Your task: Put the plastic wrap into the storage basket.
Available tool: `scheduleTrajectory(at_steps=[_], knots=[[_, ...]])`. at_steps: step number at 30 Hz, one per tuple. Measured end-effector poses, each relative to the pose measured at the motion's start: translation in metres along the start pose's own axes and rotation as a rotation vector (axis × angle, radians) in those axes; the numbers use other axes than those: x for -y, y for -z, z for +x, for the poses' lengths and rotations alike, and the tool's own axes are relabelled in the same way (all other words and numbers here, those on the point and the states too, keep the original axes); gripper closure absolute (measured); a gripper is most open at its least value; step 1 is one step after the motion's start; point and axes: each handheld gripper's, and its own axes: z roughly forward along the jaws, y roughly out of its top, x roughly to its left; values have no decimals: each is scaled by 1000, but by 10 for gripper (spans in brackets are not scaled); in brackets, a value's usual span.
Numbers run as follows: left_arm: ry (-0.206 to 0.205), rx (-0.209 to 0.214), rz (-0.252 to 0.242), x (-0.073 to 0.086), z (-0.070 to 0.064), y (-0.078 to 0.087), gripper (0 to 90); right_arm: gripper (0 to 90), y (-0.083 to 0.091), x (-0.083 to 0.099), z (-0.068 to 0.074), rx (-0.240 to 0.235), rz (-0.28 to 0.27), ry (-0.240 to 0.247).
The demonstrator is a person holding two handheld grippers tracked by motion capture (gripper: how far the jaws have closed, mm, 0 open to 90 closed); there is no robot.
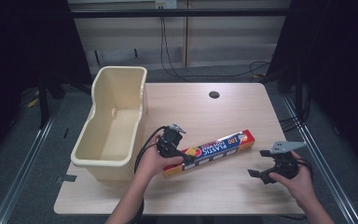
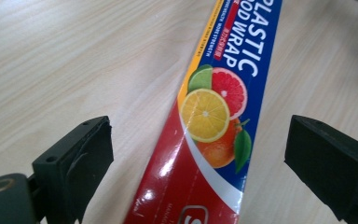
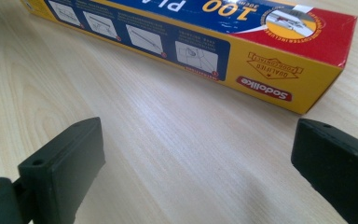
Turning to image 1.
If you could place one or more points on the person's right hand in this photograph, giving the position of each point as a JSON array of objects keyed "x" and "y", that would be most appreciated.
[{"x": 294, "y": 181}]

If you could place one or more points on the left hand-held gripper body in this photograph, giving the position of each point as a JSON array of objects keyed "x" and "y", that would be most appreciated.
[{"x": 169, "y": 140}]

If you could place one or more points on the person's left hand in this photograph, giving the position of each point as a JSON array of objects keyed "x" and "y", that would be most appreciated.
[{"x": 157, "y": 160}]

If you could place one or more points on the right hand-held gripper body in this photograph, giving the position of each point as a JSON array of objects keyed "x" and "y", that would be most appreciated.
[{"x": 284, "y": 158}]

